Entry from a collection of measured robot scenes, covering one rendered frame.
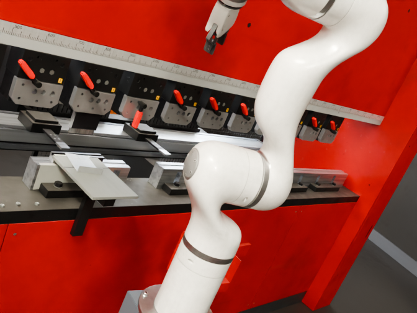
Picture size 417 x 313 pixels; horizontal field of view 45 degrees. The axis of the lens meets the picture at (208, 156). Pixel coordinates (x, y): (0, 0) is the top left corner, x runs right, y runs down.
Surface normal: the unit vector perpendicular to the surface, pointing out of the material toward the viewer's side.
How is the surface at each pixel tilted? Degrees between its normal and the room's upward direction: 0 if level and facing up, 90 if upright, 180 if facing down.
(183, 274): 90
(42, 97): 90
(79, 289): 90
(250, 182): 76
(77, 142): 90
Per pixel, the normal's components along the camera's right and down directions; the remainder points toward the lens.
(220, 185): 0.29, 0.34
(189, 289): -0.20, 0.22
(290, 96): -0.02, 0.40
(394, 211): -0.77, -0.14
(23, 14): 0.65, 0.48
